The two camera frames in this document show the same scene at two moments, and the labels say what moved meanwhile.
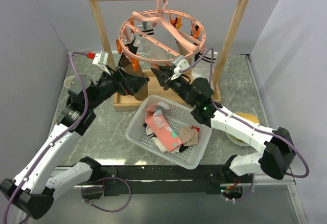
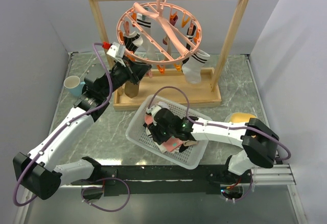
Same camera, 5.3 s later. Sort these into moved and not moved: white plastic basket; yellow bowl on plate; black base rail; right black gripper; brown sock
Moved: brown sock; right black gripper
Not moved: black base rail; white plastic basket; yellow bowl on plate
